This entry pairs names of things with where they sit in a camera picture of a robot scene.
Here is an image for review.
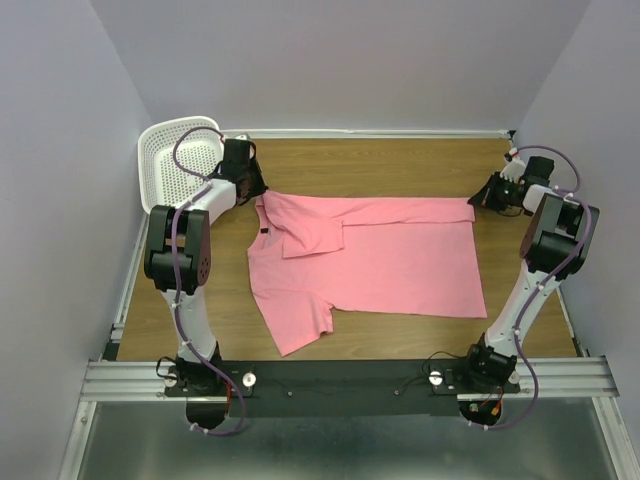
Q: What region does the pink t-shirt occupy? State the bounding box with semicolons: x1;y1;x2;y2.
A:
247;191;487;356

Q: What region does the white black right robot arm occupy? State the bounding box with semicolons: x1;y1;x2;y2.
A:
459;148;600;392

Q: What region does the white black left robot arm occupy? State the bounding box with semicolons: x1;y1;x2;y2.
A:
143;131;267;395

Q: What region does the white table edge strip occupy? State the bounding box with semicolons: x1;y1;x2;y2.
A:
224;128;511;139

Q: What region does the white perforated plastic basket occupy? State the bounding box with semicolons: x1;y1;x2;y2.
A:
138;116;223;213

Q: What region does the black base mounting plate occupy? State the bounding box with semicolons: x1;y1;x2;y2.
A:
157;358;520;429

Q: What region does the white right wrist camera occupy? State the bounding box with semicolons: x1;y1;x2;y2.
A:
499;147;526;183

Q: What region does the aluminium front rail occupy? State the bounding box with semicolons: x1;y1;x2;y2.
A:
80;357;619;402

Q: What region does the aluminium rail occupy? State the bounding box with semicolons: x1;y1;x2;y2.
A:
101;216;148;361
80;357;619;402

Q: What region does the aluminium left side rail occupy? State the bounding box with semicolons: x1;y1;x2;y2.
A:
101;216;148;361

